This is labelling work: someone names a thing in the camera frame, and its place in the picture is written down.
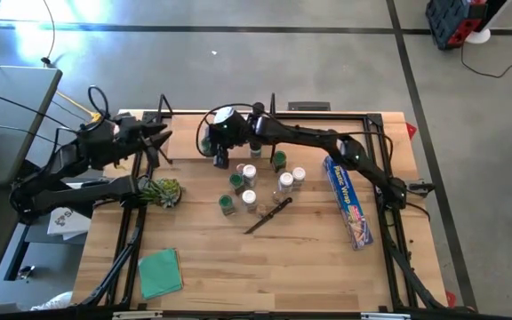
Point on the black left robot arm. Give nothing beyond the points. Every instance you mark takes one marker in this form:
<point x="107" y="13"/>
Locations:
<point x="82" y="193"/>

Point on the green folded cloth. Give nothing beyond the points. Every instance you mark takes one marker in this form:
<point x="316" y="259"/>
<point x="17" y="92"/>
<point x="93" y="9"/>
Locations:
<point x="160" y="273"/>

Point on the white-lid seasoning jar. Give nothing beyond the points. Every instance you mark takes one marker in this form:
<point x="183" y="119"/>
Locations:
<point x="249" y="173"/>
<point x="298" y="174"/>
<point x="249" y="197"/>
<point x="286" y="181"/>

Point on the white floor stand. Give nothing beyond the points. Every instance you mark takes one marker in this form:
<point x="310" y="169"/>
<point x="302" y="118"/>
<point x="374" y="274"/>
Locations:
<point x="478" y="34"/>

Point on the white cloth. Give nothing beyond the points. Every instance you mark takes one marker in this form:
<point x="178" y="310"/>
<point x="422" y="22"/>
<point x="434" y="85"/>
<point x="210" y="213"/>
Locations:
<point x="56" y="302"/>

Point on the large grey desk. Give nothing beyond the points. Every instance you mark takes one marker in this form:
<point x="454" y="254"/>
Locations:
<point x="7" y="133"/>

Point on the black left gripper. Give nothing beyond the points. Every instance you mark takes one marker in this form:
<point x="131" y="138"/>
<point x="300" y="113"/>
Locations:
<point x="133" y="135"/>

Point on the red corner pad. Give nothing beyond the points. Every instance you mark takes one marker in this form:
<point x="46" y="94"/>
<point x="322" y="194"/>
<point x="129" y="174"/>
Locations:
<point x="410" y="130"/>
<point x="450" y="298"/>

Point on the black metal plate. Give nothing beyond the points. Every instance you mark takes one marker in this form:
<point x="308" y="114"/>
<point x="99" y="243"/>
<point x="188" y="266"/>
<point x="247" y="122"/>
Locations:
<point x="309" y="106"/>

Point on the metal caster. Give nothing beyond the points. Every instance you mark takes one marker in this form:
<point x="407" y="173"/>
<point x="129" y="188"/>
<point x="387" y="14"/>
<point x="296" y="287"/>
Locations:
<point x="26" y="272"/>

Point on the yellow-orange black-lid spice jar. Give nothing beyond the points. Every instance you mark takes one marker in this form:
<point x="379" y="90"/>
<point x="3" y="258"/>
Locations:
<point x="258" y="107"/>

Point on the silver metal plate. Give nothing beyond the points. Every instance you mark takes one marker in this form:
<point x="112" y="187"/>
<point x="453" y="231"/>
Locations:
<point x="385" y="316"/>
<point x="136" y="315"/>

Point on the dark blue red tool case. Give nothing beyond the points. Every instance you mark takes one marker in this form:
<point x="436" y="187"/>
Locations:
<point x="447" y="18"/>

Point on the blue plastic wrap box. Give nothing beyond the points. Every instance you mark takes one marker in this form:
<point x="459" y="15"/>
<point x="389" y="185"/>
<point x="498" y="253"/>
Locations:
<point x="347" y="200"/>

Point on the succulent plant in black pot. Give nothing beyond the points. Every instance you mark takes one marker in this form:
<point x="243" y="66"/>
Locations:
<point x="163" y="192"/>

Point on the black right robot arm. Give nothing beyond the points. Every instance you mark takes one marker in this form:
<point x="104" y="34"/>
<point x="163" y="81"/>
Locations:
<point x="309" y="135"/>

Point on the white box with logo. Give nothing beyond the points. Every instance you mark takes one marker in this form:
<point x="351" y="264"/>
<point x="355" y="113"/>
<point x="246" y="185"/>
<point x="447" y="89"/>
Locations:
<point x="67" y="222"/>

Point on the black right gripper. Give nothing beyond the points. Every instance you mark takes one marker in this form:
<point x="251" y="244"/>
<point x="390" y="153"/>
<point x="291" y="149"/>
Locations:
<point x="221" y="146"/>

